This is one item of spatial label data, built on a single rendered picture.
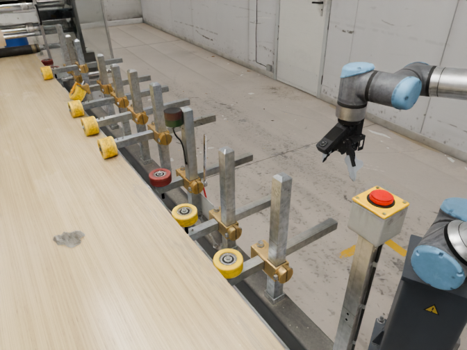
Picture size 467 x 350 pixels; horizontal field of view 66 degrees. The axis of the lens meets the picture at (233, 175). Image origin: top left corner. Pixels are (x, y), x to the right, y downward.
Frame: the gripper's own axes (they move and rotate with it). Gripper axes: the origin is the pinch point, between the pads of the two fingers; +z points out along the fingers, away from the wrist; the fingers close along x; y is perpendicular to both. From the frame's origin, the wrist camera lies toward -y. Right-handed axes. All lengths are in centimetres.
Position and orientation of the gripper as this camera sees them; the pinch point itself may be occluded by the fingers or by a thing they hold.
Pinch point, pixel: (336, 172)
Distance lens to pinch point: 130.3
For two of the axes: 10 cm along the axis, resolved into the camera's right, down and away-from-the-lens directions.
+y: 8.6, -2.8, 4.2
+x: -5.1, -4.5, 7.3
